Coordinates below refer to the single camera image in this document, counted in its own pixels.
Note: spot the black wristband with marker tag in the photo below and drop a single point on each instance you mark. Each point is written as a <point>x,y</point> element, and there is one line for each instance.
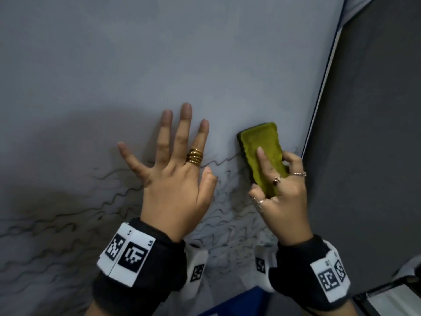
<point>154,276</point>
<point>296,273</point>

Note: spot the person's left hand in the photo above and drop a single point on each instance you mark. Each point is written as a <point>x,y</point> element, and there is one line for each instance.
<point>174,200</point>

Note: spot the large scribbled whiteboard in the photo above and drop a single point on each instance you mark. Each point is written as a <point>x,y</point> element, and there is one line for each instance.
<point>164,55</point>

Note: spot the white cloth sheet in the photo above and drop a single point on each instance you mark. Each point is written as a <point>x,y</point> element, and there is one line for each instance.
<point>358,4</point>

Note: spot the white framed tray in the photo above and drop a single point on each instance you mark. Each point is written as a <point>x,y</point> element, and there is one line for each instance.
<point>388,299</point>

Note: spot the person's right forearm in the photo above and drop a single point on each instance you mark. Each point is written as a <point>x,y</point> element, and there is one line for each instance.
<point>345,310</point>

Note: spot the yellow and black whiteboard eraser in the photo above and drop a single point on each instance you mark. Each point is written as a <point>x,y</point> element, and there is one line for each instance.
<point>263,151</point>

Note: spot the person's right hand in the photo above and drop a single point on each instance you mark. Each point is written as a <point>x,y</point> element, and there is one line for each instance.
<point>286,210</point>

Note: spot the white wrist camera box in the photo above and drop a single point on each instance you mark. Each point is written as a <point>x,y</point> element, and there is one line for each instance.
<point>263,263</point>
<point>195,273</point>

